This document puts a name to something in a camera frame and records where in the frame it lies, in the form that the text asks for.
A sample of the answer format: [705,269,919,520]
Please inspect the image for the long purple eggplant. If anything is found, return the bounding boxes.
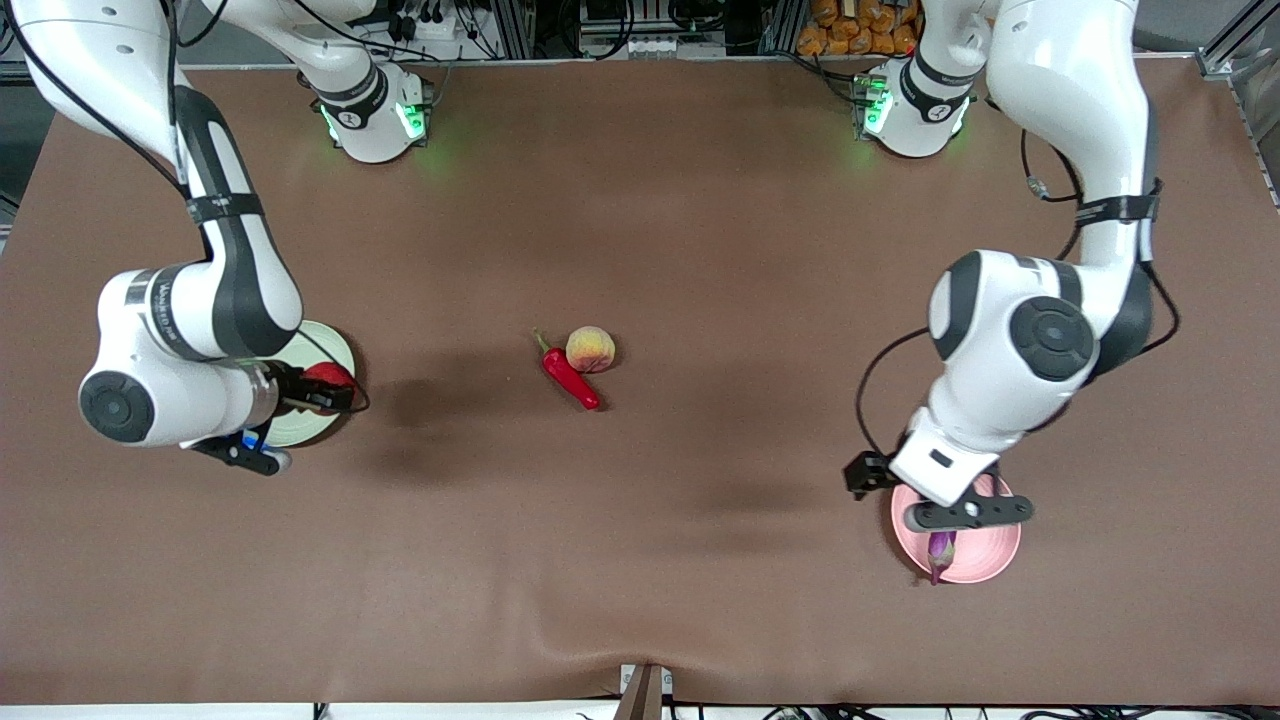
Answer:
[926,530,959,586]

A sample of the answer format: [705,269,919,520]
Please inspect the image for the red chili pepper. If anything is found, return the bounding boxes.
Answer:
[532,328,603,412]

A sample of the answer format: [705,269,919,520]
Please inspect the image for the yellow pink peach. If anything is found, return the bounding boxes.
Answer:
[565,326,617,374]

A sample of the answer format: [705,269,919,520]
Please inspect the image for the pale green round plate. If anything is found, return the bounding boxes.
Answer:
[255,320,358,448]

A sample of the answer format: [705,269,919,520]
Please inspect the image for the pink round plate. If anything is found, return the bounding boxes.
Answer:
[890,472,1023,585]

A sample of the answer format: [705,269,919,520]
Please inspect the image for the brown table mat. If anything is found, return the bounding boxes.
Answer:
[0,55,1280,706]

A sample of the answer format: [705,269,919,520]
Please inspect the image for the white power strip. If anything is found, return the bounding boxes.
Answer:
[385,0,481,49]

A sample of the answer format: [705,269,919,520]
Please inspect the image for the orange packets pile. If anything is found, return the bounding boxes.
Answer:
[797,0,921,57]

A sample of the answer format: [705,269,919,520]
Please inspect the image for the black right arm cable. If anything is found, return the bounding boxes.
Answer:
[0,0,371,414]

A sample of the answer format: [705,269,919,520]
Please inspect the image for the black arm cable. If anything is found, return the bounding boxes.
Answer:
[855,100,1183,461]
[0,0,371,414]

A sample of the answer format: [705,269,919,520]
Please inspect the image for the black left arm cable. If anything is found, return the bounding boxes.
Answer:
[855,100,1183,461]

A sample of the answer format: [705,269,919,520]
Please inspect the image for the brown stand post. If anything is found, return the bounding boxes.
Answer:
[613,663,673,720]

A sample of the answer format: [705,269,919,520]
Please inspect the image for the aluminium frame post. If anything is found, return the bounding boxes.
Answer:
[488,0,538,59]

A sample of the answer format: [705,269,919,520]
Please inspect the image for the aluminium frame corner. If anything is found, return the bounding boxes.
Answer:
[1197,15,1280,79]

